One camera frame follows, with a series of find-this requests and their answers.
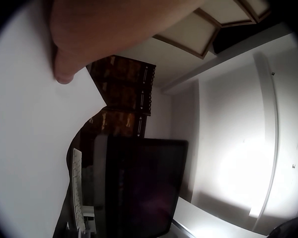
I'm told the white keyboard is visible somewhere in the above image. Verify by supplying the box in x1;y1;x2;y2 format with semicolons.
72;148;87;235

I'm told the black computer monitor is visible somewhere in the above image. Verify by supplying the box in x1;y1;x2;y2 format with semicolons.
93;135;189;238

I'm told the person's left hand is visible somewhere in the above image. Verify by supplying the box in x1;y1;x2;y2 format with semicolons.
49;0;205;85

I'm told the white paper sheet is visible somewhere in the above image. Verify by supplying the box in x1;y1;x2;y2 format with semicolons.
0;5;108;238

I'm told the dark wooden drawer cabinet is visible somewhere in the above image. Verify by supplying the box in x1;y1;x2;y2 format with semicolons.
86;55;156;138

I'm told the wood-framed white ceiling panel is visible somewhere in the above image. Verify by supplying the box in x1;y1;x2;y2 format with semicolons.
198;0;258;27
153;11;222;60
235;0;272;24

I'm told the person's left thumb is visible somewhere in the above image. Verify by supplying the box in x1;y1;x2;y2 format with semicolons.
52;46;90;85

